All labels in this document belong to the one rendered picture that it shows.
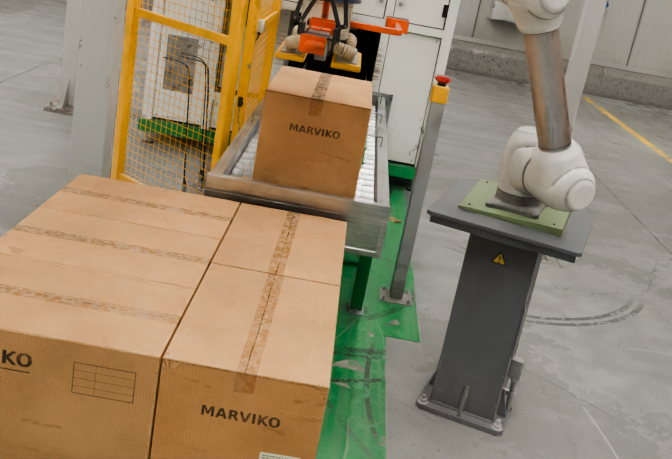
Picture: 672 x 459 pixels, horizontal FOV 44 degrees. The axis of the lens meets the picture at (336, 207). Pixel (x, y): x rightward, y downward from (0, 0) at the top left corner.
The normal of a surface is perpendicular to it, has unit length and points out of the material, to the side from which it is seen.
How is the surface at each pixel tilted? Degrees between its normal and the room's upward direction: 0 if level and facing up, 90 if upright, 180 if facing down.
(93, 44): 89
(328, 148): 90
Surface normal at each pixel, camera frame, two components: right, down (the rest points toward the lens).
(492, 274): -0.36, 0.23
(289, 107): -0.04, 0.31
